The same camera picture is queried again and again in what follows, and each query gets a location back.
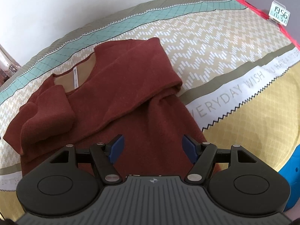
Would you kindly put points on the maroon long sleeve sweater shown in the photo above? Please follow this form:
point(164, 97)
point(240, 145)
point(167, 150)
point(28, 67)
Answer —
point(131, 90)

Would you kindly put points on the blue plastic object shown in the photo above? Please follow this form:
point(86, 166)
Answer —
point(290, 172)

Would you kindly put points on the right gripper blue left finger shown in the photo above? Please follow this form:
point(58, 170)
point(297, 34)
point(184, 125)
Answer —
point(104, 156)

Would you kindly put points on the patterned bed sheet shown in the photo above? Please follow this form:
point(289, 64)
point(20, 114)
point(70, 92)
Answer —
point(240, 72)

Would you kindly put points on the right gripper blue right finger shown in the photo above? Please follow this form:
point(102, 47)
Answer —
point(202, 156)

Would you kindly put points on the white digital clock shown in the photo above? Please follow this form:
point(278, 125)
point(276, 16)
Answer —
point(279, 13)

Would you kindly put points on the pink lace curtain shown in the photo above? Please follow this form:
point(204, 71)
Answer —
point(9, 66)

